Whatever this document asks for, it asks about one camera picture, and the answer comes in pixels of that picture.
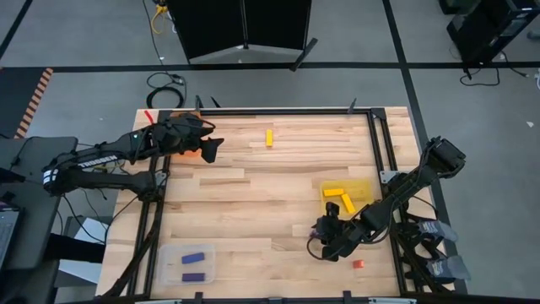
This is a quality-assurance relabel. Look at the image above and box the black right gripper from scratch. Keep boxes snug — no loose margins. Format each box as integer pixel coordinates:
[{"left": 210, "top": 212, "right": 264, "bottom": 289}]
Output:
[{"left": 316, "top": 201, "right": 369, "bottom": 262}]

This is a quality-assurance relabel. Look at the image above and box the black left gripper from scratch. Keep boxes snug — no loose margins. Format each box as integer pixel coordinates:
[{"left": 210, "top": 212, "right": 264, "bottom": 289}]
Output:
[{"left": 151, "top": 112, "right": 225, "bottom": 165}]

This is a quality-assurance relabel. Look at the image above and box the orange translucent plastic container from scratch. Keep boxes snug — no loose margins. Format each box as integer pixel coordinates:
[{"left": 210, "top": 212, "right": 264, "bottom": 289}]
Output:
[{"left": 170, "top": 110, "right": 204, "bottom": 160}]

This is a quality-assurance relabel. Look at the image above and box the yellow translucent plastic container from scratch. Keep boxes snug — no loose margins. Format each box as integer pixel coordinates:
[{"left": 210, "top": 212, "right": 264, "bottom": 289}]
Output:
[{"left": 319, "top": 177, "right": 375, "bottom": 220}]

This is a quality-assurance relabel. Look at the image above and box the grey cloth weight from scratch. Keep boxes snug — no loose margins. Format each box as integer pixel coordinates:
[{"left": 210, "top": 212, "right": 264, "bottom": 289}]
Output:
[
  {"left": 418, "top": 219, "right": 459, "bottom": 243},
  {"left": 424, "top": 254, "right": 473, "bottom": 282}
]

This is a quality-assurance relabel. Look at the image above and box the clear plastic container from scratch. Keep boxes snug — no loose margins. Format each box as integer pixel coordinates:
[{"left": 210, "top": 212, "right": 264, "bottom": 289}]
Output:
[{"left": 158, "top": 242, "right": 218, "bottom": 285}]

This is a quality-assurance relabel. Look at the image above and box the black folding panel screen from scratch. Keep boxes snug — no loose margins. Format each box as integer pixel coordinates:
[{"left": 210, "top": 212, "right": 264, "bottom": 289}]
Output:
[{"left": 165, "top": 0, "right": 320, "bottom": 72}]

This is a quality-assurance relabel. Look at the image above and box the white box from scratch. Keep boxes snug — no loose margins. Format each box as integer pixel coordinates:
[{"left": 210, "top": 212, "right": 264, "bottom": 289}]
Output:
[{"left": 57, "top": 214, "right": 111, "bottom": 285}]

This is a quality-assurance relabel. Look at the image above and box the orange black striped mat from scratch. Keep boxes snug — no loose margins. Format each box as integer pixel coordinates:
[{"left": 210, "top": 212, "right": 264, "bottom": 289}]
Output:
[{"left": 0, "top": 67, "right": 55, "bottom": 139}]

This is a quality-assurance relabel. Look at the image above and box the black desk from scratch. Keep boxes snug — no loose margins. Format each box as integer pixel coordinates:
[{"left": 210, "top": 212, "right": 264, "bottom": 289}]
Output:
[{"left": 0, "top": 135, "right": 106, "bottom": 304}]

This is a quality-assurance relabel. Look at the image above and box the laptop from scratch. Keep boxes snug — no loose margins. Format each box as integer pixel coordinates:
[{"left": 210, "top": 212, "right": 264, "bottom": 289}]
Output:
[{"left": 0, "top": 205, "right": 23, "bottom": 274}]

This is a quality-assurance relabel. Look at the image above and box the black equipment rack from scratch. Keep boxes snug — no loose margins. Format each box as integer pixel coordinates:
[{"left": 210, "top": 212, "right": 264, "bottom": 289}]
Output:
[{"left": 438, "top": 0, "right": 540, "bottom": 65}]

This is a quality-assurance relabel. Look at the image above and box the black coiled cable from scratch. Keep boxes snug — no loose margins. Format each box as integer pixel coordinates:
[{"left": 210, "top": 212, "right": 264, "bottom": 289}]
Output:
[{"left": 145, "top": 70, "right": 188, "bottom": 110}]

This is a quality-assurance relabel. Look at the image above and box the silver mounting bracket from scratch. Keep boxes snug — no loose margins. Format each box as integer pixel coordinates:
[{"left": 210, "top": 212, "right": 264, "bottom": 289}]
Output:
[{"left": 379, "top": 169, "right": 400, "bottom": 185}]

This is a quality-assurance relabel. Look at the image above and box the black aluminium table frame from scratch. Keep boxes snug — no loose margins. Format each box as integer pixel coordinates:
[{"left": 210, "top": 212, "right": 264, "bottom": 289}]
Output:
[{"left": 100, "top": 106, "right": 455, "bottom": 301}]

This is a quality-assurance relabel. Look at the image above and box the yellow cable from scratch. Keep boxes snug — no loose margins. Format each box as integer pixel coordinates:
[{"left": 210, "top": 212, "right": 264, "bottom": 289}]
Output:
[{"left": 150, "top": 3, "right": 170, "bottom": 35}]

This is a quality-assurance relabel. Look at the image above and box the black floor cable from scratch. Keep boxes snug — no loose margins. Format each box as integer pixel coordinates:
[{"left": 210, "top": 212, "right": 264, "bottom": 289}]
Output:
[{"left": 458, "top": 51, "right": 528, "bottom": 88}]

